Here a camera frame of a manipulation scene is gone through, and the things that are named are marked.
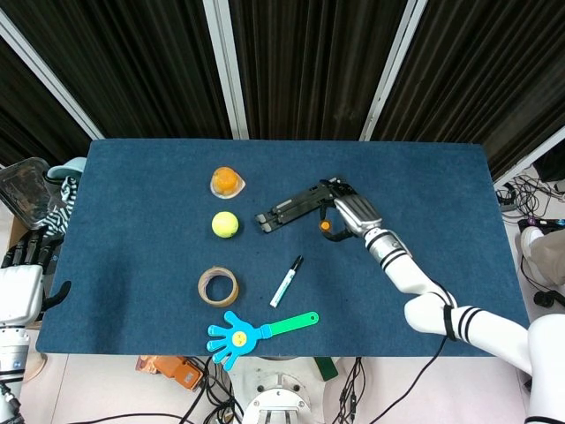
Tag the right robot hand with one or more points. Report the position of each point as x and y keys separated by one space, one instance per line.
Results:
x=359 y=212

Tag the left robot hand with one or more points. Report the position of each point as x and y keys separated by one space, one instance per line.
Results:
x=20 y=291

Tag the small orange round disc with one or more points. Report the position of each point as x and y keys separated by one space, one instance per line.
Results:
x=325 y=225

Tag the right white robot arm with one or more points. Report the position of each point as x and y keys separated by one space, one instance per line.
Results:
x=410 y=274

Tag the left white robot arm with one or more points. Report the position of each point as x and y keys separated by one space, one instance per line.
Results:
x=11 y=353

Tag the light blue plastic toy hat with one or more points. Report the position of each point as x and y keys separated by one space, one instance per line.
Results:
x=70 y=165

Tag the black folding laptop stand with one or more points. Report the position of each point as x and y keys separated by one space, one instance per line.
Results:
x=291 y=207

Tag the clear plastic container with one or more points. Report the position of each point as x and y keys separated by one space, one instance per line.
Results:
x=22 y=194

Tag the white marker with black cap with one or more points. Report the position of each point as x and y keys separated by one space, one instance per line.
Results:
x=284 y=285

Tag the black white striped cloth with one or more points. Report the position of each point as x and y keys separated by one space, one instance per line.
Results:
x=67 y=194

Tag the blue fabric table cover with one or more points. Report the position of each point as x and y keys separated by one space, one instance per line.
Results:
x=132 y=265

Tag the yellow tennis ball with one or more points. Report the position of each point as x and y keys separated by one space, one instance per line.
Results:
x=225 y=224

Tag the orange jelly cup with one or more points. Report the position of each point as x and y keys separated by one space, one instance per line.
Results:
x=223 y=179

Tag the black pleated curtain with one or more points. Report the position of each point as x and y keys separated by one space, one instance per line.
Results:
x=309 y=66

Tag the dark green flat piece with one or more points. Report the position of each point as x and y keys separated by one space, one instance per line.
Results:
x=326 y=368

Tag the white sneaker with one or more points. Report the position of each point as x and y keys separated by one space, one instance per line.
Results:
x=529 y=247

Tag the clear packing tape roll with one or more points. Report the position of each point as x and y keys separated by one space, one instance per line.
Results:
x=204 y=291

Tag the orange handheld device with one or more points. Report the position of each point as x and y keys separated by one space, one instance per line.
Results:
x=176 y=371

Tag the khaki trouser leg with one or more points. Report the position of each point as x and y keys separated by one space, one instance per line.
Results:
x=549 y=256

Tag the white robot torso base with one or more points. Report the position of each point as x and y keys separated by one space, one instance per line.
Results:
x=278 y=397

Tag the white frame post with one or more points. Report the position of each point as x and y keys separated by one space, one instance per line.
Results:
x=393 y=66
x=529 y=161
x=53 y=84
x=227 y=66

